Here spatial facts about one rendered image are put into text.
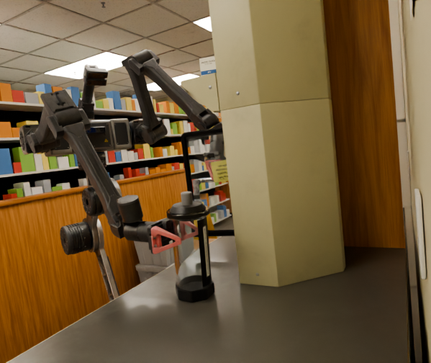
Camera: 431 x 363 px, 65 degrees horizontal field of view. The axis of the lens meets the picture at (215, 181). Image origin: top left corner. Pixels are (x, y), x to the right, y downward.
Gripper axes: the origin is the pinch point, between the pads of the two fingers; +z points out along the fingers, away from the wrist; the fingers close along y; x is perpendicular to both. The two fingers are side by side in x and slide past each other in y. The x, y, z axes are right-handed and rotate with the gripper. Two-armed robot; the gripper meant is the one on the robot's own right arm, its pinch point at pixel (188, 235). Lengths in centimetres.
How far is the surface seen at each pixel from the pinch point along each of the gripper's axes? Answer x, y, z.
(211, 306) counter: 15.6, -4.5, 8.0
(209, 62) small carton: -45.3, 16.6, 0.5
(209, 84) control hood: -38.2, 10.7, 3.2
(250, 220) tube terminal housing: -2.1, 9.9, 13.2
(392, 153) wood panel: -16, 47, 46
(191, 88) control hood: -38.0, 10.7, -2.2
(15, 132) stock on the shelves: -40, 109, -240
